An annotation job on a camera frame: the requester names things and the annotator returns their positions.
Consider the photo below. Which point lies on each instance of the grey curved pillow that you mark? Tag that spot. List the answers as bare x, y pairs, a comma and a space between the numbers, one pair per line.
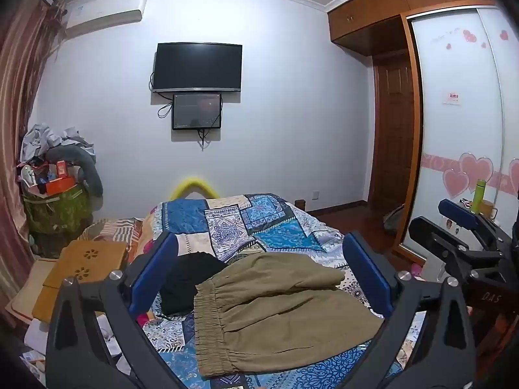
89, 170

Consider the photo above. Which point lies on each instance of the wooden bed post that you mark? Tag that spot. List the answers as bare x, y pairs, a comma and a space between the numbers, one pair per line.
300, 204

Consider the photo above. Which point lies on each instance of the pink striped cloth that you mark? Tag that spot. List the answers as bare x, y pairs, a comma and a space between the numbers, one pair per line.
113, 229

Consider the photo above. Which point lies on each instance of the pile of grey clothes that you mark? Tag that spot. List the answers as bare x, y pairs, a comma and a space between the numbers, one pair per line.
44, 137

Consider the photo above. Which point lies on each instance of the white air conditioner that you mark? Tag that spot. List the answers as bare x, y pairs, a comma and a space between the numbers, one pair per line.
105, 12

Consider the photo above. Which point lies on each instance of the small red box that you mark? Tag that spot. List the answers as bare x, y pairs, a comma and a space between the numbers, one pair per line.
61, 169

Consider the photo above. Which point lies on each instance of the yellow fuzzy hoop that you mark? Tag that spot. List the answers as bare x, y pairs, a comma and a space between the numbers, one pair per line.
194, 182

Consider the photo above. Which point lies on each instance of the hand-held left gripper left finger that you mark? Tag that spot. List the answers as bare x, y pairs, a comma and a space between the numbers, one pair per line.
156, 269

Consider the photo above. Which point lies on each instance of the wooden wardrobe with white doors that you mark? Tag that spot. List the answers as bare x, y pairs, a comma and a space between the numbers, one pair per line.
450, 137

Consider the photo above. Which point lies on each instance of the black wall television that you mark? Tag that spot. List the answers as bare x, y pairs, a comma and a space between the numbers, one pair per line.
198, 67

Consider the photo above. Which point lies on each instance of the blue patchwork blanket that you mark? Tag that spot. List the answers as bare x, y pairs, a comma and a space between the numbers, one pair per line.
267, 227

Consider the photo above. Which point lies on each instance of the brown wooden door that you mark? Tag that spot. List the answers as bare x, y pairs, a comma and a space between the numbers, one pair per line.
395, 137

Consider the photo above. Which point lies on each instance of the khaki pants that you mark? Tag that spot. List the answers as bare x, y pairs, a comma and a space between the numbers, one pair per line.
279, 316

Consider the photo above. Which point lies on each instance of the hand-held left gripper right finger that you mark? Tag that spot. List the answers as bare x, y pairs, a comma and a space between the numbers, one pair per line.
367, 275

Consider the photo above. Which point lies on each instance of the wooden lap desk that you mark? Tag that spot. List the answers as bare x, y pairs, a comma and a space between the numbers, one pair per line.
85, 263

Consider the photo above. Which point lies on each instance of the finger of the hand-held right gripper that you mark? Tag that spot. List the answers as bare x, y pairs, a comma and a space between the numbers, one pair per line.
458, 212
438, 237

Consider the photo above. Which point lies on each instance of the small black wall monitor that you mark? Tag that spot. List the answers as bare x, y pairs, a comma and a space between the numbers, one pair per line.
197, 111

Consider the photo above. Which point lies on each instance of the pink toy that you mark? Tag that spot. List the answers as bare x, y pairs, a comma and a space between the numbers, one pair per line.
417, 271

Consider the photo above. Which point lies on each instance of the black cloth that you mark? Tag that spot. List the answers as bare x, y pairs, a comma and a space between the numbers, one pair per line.
190, 279

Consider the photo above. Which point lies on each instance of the pink striped curtain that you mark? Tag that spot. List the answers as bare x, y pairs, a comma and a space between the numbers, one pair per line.
20, 89

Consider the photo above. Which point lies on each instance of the grey plastic bag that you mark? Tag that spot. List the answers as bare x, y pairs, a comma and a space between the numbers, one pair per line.
394, 221

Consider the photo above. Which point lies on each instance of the yellow mug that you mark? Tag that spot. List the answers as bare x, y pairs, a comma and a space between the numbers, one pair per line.
487, 210

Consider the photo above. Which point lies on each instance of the green storage bag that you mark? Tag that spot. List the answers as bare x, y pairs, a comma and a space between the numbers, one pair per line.
56, 214

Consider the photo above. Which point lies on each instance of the beige flat board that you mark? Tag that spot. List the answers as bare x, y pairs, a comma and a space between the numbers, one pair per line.
28, 291

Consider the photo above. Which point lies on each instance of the green bottle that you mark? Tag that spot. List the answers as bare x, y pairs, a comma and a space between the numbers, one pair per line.
478, 194

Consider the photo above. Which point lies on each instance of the orange box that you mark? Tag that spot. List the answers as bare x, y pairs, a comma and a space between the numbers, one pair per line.
61, 186

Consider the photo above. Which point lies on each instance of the scattered white papers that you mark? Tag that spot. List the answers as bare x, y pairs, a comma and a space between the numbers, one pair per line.
36, 336

